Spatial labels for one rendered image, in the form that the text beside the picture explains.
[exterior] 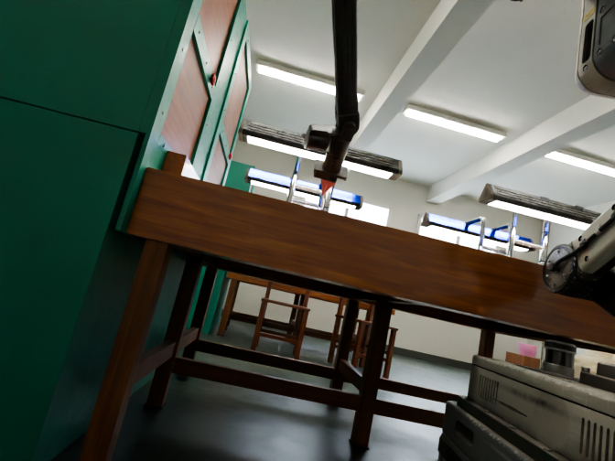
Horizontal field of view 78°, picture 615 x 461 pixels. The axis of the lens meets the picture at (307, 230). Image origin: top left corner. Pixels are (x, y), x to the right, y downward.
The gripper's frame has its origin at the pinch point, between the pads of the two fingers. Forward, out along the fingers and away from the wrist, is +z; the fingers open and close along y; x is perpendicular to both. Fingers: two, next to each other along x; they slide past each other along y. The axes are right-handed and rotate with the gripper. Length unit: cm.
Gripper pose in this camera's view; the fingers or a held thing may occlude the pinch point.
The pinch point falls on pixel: (323, 192)
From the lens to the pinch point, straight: 121.8
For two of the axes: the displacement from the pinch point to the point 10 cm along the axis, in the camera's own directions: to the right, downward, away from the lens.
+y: -9.7, -2.5, -0.8
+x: -1.0, 6.3, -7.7
